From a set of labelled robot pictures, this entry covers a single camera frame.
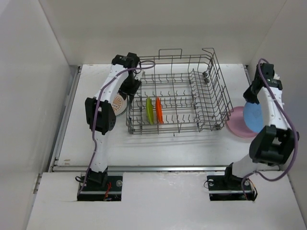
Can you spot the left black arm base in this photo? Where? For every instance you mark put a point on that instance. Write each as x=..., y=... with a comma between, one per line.
x=110, y=190

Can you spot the aluminium rail left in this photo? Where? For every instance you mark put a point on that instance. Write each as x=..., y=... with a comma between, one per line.
x=64, y=116

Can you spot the aluminium rail front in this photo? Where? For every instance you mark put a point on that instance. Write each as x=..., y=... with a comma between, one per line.
x=143, y=168

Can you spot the grey wire dish rack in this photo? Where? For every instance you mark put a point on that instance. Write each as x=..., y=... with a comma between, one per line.
x=192, y=90

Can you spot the green plastic plate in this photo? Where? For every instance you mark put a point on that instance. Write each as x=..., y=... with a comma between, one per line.
x=149, y=111

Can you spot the orange plastic plate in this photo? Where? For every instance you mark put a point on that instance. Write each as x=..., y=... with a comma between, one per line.
x=159, y=112

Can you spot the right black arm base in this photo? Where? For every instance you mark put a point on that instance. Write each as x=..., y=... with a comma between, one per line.
x=220, y=190

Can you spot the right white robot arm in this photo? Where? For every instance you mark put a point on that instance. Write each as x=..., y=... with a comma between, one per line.
x=277, y=142

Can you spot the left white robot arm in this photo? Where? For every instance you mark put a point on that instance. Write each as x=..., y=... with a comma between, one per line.
x=100, y=115

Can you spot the pink plate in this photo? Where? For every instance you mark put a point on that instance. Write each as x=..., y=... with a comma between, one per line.
x=237, y=125

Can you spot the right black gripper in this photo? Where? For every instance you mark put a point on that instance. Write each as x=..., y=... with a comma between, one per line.
x=247, y=96

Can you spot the white plate orange sunburst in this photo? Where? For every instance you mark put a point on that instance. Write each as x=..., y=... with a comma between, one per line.
x=119, y=105

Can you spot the blue plate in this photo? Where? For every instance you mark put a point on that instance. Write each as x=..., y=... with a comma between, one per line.
x=252, y=114

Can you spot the aluminium rail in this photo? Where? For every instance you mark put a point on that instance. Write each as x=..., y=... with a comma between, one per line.
x=143, y=168
x=64, y=116

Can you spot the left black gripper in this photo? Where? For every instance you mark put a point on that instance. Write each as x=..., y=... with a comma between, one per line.
x=124, y=91

